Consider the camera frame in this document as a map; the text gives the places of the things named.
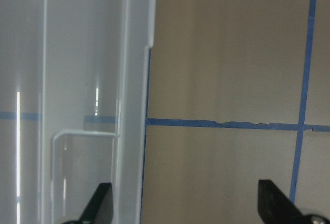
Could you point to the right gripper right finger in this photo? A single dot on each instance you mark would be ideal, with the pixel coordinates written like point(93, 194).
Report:
point(275, 208)

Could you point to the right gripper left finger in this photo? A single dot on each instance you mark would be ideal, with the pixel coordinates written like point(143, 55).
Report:
point(100, 207)

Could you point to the clear plastic box lid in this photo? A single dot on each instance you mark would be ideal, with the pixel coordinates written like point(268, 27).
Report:
point(73, 103)

